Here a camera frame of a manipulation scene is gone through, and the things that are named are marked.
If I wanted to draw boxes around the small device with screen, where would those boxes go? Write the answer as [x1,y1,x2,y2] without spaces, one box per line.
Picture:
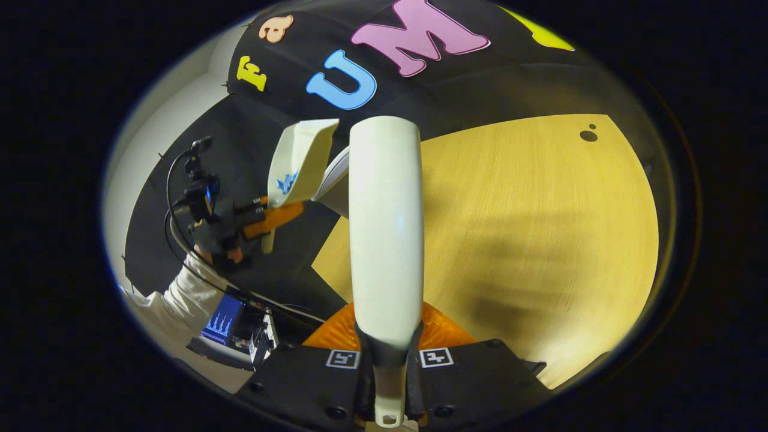
[187,293,280,371]

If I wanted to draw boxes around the white dustpan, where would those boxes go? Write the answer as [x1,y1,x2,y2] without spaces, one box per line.
[262,118,340,254]

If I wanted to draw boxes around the small white broom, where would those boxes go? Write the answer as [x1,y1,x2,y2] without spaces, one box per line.
[349,116,425,428]

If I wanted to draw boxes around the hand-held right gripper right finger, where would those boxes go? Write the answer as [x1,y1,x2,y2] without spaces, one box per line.
[408,302,548,422]

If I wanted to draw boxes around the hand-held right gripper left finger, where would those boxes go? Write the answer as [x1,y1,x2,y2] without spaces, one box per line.
[235,302,368,430]

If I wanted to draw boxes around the white garbage bin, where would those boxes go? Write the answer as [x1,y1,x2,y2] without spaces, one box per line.
[312,147,352,220]

